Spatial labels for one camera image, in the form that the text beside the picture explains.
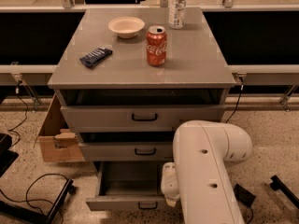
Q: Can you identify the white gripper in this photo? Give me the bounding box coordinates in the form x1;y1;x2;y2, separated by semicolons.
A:
161;162;179;207

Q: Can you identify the grey bottom drawer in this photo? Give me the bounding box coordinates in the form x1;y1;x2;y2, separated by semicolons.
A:
86;161;169;211

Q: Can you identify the grey drawer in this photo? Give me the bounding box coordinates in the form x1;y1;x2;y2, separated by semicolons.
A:
61;105;225;133
86;161;169;211
79;142;173;161

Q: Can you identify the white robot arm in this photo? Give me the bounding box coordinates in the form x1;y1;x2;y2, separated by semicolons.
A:
161;120;252;224

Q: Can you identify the grey top drawer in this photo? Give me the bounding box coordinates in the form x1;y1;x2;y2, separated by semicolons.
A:
61;105;225;133

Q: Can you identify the grey middle drawer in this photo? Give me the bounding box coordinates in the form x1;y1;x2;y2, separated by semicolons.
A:
79;142;173;161

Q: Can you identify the grey drawer cabinet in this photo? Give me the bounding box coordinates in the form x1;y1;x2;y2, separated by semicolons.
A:
47;7;236;163

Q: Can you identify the black power adapter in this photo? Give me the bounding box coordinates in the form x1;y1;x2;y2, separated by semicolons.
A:
234;184;256;207

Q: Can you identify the black stand leg right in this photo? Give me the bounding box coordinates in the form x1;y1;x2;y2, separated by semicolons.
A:
270;175;299;209

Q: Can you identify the brown cardboard box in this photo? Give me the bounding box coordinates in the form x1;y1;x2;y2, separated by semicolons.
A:
38;96;84;162

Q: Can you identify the black stand base left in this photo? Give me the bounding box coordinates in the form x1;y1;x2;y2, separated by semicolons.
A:
0;178;77;224

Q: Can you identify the dark blue snack packet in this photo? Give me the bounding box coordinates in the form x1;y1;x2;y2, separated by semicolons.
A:
79;47;113;68

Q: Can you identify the red coca-cola can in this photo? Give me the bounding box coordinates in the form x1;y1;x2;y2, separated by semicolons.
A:
146;25;167;66

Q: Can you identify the black equipment left edge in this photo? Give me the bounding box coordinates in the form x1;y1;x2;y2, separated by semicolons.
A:
0;133;19;177

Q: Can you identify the beige paper bowl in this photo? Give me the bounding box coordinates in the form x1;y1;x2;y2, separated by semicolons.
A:
108;17;145;39

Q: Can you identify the clear plastic water bottle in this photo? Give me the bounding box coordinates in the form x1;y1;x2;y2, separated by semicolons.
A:
168;0;187;29

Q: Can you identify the black power cable right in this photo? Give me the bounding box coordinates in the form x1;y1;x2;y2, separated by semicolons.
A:
224;82;255;224

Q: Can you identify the black cable on floor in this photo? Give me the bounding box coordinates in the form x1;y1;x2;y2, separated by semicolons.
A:
0;173;69;224

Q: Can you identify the black cable left wall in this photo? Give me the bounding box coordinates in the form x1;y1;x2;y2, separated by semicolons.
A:
7;80;30;147

